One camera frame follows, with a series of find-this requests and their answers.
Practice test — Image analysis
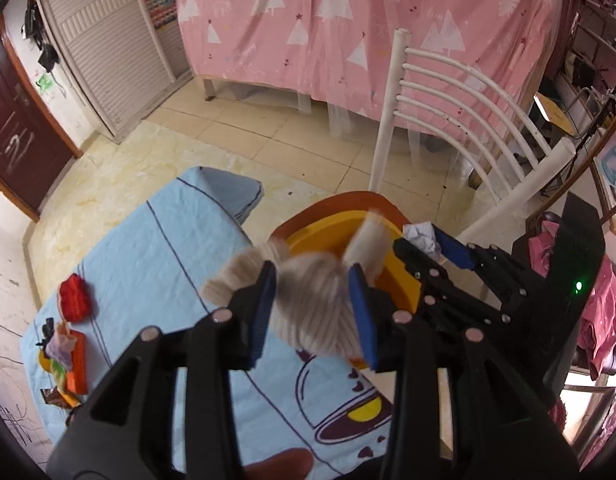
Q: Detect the wooden board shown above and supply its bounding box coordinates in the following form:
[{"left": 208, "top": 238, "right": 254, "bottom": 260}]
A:
[{"left": 533, "top": 92, "right": 580, "bottom": 137}]

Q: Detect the red striped knitted sock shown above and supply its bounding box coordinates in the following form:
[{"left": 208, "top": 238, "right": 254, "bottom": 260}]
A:
[{"left": 58, "top": 273, "right": 95, "bottom": 322}]

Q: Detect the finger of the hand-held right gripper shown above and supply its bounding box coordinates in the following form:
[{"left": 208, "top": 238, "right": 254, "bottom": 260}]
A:
[
  {"left": 432, "top": 226, "right": 534, "bottom": 313},
  {"left": 392, "top": 237, "right": 511, "bottom": 333}
]

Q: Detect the metal rack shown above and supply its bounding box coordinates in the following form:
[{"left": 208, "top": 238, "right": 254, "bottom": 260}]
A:
[{"left": 538, "top": 0, "right": 616, "bottom": 111}]

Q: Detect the pink garment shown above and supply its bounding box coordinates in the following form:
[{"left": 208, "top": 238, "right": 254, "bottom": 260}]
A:
[{"left": 527, "top": 214, "right": 616, "bottom": 382}]

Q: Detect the pink tree-print bed curtain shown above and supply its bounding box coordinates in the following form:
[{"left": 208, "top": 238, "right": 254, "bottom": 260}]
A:
[{"left": 174, "top": 0, "right": 566, "bottom": 161}]

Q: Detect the person's left hand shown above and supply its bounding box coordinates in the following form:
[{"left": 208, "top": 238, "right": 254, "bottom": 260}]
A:
[{"left": 245, "top": 447, "right": 314, "bottom": 480}]

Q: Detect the brown snack packet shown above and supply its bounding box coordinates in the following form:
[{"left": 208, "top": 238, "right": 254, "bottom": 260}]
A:
[{"left": 40, "top": 388, "right": 82, "bottom": 409}]

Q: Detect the wooden bed frame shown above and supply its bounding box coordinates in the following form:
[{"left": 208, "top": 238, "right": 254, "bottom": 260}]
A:
[{"left": 198, "top": 74, "right": 319, "bottom": 111}]

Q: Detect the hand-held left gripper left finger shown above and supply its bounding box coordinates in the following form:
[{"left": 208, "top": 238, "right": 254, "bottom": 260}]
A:
[{"left": 45, "top": 261, "right": 279, "bottom": 480}]

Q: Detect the dark red wooden door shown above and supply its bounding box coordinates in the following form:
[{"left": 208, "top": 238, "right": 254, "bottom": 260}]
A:
[{"left": 0, "top": 14, "right": 84, "bottom": 223}]

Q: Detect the beige knitted cloth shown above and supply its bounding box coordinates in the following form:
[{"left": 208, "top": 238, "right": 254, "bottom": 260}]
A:
[{"left": 202, "top": 207, "right": 391, "bottom": 361}]

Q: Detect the white louvred wardrobe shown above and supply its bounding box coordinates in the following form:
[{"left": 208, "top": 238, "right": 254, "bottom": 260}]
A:
[{"left": 33, "top": 0, "right": 195, "bottom": 144}]

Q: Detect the white metal chair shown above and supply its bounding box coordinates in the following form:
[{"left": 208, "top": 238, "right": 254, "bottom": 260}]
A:
[{"left": 368, "top": 29, "right": 577, "bottom": 261}]

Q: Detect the white paper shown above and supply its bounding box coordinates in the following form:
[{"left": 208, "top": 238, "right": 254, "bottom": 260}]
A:
[{"left": 402, "top": 222, "right": 445, "bottom": 264}]

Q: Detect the framed picture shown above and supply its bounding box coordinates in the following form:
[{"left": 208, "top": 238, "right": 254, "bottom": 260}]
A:
[{"left": 590, "top": 125, "right": 616, "bottom": 233}]

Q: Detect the dark hanging bag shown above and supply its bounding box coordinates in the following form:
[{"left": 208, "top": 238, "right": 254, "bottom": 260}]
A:
[
  {"left": 22, "top": 0, "right": 42, "bottom": 52},
  {"left": 38, "top": 42, "right": 62, "bottom": 74}
]

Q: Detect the light blue tablecloth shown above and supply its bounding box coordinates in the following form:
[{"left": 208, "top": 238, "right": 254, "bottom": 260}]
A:
[{"left": 19, "top": 165, "right": 404, "bottom": 480}]

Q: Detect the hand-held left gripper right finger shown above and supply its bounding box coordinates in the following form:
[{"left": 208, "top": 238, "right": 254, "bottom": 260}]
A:
[{"left": 347, "top": 261, "right": 581, "bottom": 480}]

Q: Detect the orange plastic bin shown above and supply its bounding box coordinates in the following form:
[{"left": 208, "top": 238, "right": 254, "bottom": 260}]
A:
[{"left": 268, "top": 191, "right": 424, "bottom": 370}]

